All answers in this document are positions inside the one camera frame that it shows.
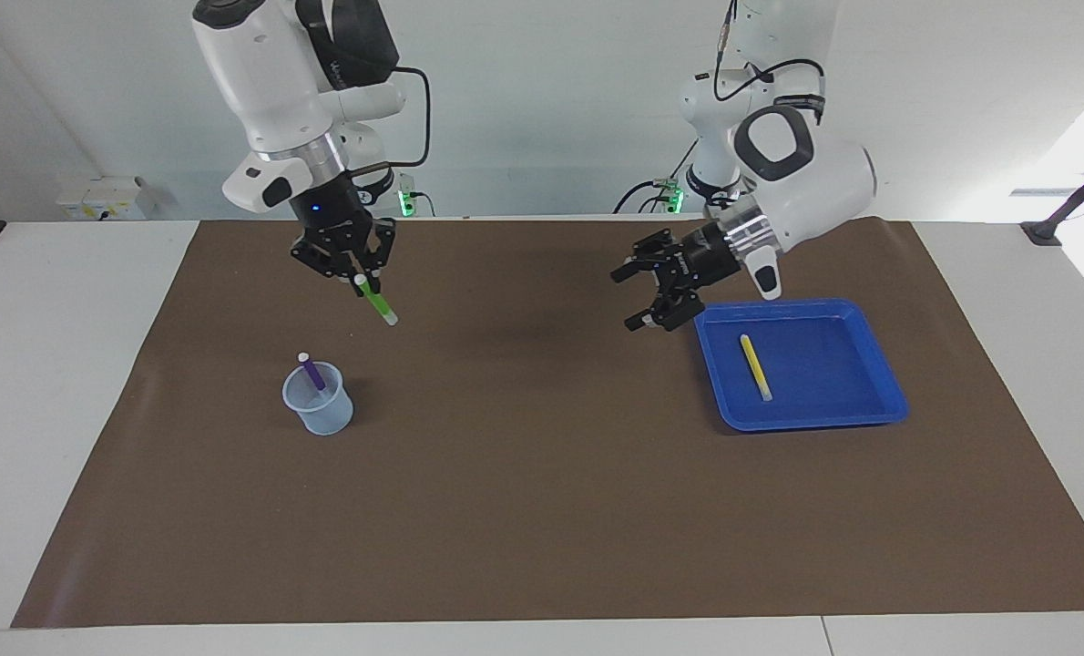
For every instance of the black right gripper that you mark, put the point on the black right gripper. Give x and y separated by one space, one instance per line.
332 214

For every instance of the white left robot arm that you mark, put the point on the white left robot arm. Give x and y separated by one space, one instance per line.
815 182

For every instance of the green marker pen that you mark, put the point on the green marker pen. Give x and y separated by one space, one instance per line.
378 305

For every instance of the white wall socket box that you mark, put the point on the white wall socket box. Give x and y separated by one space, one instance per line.
105 199

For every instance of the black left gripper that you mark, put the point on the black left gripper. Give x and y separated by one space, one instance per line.
706 255

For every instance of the blue plastic tray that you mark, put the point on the blue plastic tray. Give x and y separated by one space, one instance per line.
824 392

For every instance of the purple marker pen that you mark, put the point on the purple marker pen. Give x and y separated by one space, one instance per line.
312 374

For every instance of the brown table mat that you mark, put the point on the brown table mat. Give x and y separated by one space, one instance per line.
542 510

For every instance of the yellow marker pen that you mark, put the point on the yellow marker pen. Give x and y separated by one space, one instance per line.
756 369

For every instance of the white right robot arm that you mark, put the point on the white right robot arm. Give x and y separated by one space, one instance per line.
269 73

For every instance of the mesh pen holder cup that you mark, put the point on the mesh pen holder cup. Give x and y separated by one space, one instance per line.
323 419

